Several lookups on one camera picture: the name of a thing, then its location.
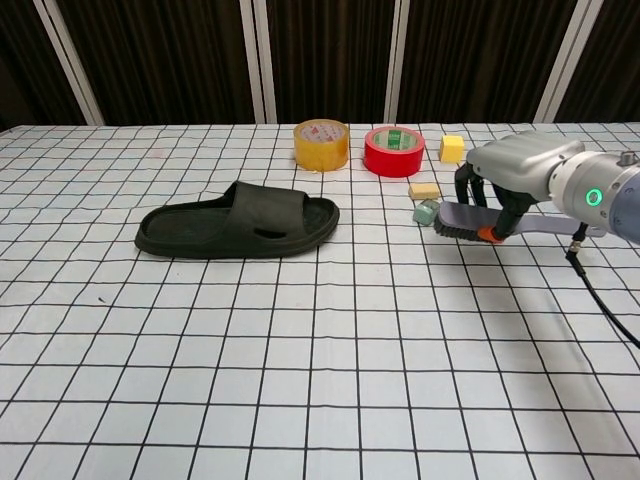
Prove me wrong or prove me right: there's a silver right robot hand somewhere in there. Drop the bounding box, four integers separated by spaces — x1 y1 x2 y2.
453 130 586 245

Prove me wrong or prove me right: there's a grey cleaning brush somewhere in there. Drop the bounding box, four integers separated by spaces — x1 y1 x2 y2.
432 200 606 244

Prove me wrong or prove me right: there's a black slide sandal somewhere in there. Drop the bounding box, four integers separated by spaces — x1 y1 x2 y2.
134 180 341 260

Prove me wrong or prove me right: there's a yellow cube block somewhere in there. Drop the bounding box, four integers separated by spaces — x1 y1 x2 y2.
439 133 466 164

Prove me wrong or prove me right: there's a tan rectangular block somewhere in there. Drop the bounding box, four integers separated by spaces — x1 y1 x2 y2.
408 183 441 202

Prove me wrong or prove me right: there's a small green block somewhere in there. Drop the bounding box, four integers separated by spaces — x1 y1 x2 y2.
412 198 441 226

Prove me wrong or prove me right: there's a red tape roll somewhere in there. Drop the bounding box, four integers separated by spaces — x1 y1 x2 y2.
363 126 426 178

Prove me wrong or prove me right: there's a yellow transparent tape roll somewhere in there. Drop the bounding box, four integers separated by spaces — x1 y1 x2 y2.
293 118 350 173

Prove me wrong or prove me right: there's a white grid-pattern tablecloth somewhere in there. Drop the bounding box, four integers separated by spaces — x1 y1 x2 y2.
0 121 640 480

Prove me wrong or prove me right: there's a white partition frame post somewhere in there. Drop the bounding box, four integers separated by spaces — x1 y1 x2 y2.
386 0 412 124
238 0 278 124
536 0 595 124
37 0 105 126

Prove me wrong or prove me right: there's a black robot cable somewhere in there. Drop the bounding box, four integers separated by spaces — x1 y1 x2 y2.
564 224 640 351

